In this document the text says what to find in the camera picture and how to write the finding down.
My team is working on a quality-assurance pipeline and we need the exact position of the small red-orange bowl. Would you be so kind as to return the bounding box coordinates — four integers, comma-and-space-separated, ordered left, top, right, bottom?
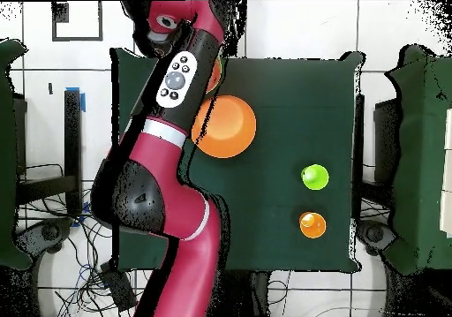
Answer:
205, 59, 222, 94

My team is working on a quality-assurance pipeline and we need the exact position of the dark green tablecloth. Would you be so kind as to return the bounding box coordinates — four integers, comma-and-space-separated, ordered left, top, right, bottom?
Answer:
109, 47, 365, 273

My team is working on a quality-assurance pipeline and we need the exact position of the large orange bowl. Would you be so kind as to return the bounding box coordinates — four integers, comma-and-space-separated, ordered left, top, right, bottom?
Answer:
191, 94, 258, 160

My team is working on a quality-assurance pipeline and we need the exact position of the black power strip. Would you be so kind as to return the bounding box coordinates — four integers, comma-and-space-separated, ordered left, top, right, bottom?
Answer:
98, 261, 137, 313

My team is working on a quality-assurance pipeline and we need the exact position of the black metal stand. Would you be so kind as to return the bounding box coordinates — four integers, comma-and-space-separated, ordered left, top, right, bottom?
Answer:
352, 94, 400, 198
15, 89, 83, 219

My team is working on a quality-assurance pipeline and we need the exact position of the lime green cup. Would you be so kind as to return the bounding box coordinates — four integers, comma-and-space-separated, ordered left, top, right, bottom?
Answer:
300, 163, 330, 192

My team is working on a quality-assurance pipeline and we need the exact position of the neighbouring green covered table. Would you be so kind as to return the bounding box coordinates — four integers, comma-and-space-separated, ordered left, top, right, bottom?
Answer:
0, 38, 33, 270
386, 44, 452, 275

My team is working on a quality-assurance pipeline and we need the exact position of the orange cup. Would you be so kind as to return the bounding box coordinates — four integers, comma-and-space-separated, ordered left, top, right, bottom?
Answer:
298, 211, 328, 239

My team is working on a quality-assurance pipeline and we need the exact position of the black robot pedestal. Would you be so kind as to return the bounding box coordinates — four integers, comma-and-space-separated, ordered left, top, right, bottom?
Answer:
211, 270, 273, 317

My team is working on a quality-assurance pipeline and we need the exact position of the blue tape strip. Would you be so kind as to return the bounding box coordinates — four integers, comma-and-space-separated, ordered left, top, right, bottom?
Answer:
64, 87, 87, 113

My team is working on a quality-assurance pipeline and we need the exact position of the grey square frame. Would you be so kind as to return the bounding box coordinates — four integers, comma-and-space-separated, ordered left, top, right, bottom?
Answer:
51, 0, 104, 42

